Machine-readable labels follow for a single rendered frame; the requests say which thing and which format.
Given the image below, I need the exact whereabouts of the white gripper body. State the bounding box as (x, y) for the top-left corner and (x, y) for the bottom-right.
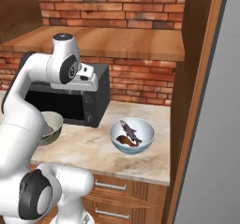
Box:
(50, 73), (99, 93)

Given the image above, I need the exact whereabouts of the green grey bowl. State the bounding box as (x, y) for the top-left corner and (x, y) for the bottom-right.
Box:
(37, 111), (65, 147)

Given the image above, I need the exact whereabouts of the purple eggplant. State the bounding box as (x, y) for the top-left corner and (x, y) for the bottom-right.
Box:
(42, 123), (54, 137)

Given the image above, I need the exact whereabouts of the grey fish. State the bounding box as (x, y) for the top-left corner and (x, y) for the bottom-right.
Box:
(119, 119), (143, 144)

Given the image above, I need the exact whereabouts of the brown chicken drumstick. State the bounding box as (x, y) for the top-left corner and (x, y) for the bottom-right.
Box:
(115, 134), (141, 148)

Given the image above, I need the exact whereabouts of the blue white bowl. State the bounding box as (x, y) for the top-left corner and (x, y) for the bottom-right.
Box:
(108, 116), (156, 156)

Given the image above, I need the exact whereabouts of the wooden fridge side panel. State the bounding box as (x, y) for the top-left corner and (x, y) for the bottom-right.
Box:
(162, 0), (227, 224)

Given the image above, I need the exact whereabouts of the grey fridge door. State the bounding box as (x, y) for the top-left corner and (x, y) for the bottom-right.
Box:
(172, 0), (240, 224)

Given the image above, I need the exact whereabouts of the black microwave oven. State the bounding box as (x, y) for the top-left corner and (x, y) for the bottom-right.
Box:
(18, 51), (112, 129)

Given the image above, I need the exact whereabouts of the wooden drawer front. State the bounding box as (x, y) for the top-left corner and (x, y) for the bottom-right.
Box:
(88, 173), (169, 209)
(82, 196), (152, 224)

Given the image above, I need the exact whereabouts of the wooden wall shelf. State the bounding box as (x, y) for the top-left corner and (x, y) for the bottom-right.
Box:
(0, 25), (186, 63)

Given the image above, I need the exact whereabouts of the wooden wall cupboard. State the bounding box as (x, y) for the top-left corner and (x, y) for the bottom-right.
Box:
(0, 0), (44, 45)

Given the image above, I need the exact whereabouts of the silver drawer handle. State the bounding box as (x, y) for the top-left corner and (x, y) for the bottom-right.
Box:
(94, 207), (131, 220)
(94, 179), (128, 192)

